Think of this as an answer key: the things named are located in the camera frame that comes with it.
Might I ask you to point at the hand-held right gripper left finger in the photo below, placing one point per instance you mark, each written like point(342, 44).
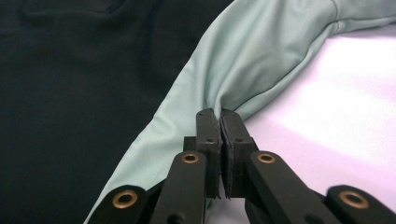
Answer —
point(210, 140)

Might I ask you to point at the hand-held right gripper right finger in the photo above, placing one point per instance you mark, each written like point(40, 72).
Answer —
point(235, 140)

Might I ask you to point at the black and mint shirt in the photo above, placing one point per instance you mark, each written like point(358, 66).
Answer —
point(249, 62)

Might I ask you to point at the white table board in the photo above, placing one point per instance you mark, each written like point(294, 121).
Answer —
point(342, 109)

